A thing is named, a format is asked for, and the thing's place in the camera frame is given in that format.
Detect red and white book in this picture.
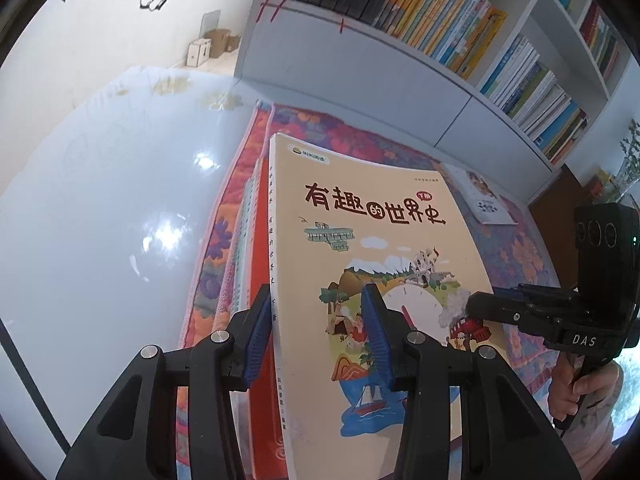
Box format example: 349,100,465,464
247,157,288,480

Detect person's right forearm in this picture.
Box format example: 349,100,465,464
562,390,628,480

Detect person's right hand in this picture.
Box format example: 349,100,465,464
547,352,625,428

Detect row of yellow books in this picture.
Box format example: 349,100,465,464
372,0,508,81

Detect white bookshelf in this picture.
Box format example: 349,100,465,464
234,0,633,206

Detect row of mixed colourful books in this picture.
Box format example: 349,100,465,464
530,0,623,83

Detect floral blanket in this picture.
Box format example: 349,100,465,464
177,100,571,480

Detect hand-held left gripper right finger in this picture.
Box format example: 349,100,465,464
361,283,583,480

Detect green book with child figure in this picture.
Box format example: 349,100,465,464
231,157,258,313

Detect small thin white picture book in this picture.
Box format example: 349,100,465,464
442,162,521,226

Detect green plant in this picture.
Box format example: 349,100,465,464
597,119,640,206

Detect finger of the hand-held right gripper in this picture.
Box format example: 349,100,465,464
465,283,579,344

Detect brown wooden cabinet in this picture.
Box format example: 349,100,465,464
529,164,601,293

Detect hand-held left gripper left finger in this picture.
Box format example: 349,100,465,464
55,284,273,480

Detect beige illustrated book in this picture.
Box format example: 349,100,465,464
268,132,506,480

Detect brown cardboard box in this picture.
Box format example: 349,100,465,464
204,27,242,59

